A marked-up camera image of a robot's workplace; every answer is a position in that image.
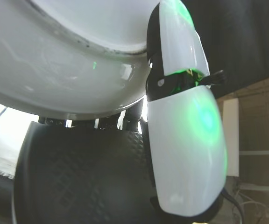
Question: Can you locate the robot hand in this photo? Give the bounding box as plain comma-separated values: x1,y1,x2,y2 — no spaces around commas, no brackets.
12,0,228,224

